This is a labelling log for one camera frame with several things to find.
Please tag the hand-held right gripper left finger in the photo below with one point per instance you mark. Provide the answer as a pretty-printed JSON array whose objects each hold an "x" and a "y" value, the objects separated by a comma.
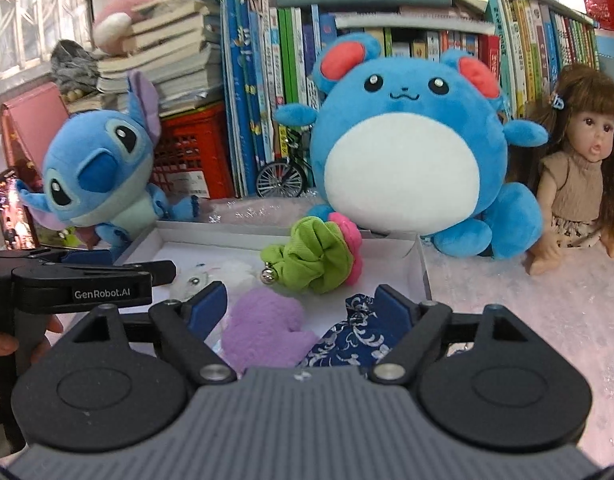
[{"x": 207, "y": 310}]

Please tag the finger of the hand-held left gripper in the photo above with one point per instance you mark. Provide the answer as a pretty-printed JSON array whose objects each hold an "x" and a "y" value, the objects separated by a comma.
[
  {"x": 87, "y": 257},
  {"x": 147, "y": 272}
]

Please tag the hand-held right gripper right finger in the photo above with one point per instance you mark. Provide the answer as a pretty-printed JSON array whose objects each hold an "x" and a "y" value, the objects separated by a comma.
[{"x": 392, "y": 310}]

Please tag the white shallow box tray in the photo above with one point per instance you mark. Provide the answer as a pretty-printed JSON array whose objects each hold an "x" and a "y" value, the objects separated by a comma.
[{"x": 387, "y": 267}]

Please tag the white fluffy plush toy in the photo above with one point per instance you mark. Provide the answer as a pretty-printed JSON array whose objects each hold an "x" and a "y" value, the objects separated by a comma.
[{"x": 237, "y": 270}]

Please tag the navy patterned cloth pouch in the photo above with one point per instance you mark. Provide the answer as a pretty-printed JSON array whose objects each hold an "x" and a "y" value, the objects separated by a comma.
[{"x": 337, "y": 345}]

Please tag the pink scrunchie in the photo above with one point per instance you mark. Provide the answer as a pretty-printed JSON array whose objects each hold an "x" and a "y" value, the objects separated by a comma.
[{"x": 349, "y": 232}]

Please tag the green scrunchie with bell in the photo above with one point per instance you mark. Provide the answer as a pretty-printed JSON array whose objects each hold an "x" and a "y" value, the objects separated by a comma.
[{"x": 317, "y": 255}]

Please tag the person's left hand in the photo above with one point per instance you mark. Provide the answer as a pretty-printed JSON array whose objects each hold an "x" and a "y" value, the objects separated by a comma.
[{"x": 2, "y": 345}]

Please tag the blue alien plush toy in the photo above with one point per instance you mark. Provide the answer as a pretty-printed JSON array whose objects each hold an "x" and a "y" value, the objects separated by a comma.
[{"x": 97, "y": 170}]

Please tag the dark printed card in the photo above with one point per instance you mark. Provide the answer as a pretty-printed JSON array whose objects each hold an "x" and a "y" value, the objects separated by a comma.
[{"x": 12, "y": 205}]

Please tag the pink tablecloth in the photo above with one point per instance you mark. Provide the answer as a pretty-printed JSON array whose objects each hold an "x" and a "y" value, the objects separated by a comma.
[{"x": 512, "y": 320}]

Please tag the red plastic crate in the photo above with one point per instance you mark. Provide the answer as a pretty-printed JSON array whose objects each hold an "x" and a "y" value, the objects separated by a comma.
[{"x": 187, "y": 145}]

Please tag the round blue mouse plush toy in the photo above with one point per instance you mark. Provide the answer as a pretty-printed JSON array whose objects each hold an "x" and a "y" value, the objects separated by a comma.
[{"x": 402, "y": 170}]

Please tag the pink miniature house box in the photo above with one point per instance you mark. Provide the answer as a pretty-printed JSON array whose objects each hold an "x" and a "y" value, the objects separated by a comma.
[{"x": 32, "y": 125}]

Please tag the black miniature bicycle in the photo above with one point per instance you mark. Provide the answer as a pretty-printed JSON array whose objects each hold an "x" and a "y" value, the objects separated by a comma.
[{"x": 279, "y": 180}]

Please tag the grey cloth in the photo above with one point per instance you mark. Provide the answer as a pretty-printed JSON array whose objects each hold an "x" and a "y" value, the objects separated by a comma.
[{"x": 74, "y": 67}]

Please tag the stack of flat-lying books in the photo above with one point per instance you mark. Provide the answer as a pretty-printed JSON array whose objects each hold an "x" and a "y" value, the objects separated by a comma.
[{"x": 177, "y": 60}]

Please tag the row of upright books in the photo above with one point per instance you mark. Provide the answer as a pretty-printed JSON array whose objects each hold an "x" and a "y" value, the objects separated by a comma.
[{"x": 252, "y": 85}]

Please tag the brown-haired baby doll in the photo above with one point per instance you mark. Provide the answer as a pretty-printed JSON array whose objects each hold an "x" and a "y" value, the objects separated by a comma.
[{"x": 572, "y": 185}]

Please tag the pink and white plush toy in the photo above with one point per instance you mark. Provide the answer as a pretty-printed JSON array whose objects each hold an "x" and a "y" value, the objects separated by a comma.
[{"x": 117, "y": 15}]

